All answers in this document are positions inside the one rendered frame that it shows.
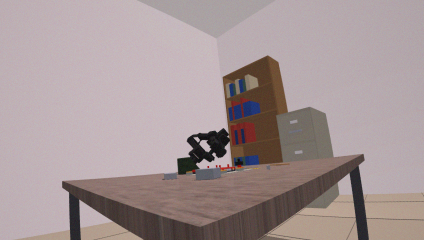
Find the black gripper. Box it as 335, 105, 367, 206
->
203, 134, 230, 162

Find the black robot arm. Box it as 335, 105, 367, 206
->
187, 128, 229, 164

